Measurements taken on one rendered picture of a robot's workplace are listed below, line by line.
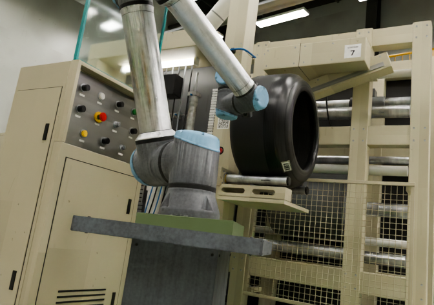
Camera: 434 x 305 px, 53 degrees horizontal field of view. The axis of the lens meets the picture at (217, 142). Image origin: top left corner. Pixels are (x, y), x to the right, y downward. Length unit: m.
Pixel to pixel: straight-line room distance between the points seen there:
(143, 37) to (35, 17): 10.64
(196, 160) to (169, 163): 0.10
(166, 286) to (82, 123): 1.03
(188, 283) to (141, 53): 0.75
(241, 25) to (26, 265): 1.67
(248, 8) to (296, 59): 0.41
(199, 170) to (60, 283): 0.92
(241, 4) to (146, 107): 1.36
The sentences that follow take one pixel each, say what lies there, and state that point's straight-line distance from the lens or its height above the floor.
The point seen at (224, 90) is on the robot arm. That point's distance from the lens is 1.74.
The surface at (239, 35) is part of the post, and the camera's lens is 2.57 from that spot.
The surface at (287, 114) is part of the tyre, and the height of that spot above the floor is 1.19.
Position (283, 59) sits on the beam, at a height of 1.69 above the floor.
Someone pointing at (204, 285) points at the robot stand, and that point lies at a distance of 1.22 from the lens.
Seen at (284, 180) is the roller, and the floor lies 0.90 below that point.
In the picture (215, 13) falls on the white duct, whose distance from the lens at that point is 3.12.
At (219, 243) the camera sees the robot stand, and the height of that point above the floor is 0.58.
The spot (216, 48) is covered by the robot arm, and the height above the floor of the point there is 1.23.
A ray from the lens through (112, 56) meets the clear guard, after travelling 2.19.
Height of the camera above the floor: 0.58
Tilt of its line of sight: 13 degrees up
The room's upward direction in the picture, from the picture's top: 7 degrees clockwise
